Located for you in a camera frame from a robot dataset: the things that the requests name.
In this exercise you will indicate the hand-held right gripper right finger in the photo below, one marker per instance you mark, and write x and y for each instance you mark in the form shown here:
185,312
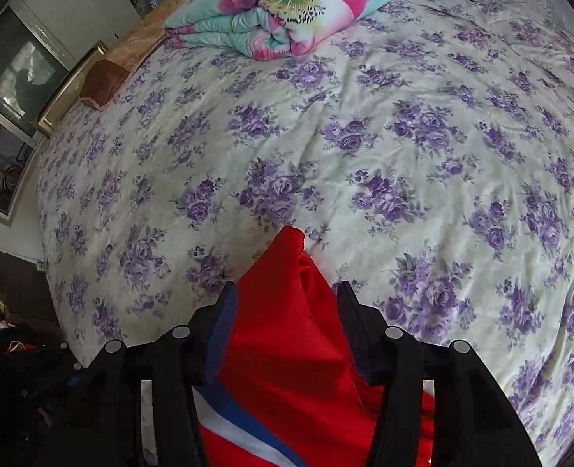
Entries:
369,340

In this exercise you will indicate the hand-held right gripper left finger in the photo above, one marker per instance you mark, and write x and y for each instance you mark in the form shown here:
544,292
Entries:
177,374

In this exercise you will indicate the red pants with striped sides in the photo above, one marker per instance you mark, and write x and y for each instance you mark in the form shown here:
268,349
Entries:
287,365

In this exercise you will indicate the purple floral bed sheet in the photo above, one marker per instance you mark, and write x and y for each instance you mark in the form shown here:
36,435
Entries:
365,155

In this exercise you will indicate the folded floral quilt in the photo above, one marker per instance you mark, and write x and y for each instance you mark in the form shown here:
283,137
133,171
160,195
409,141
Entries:
292,5

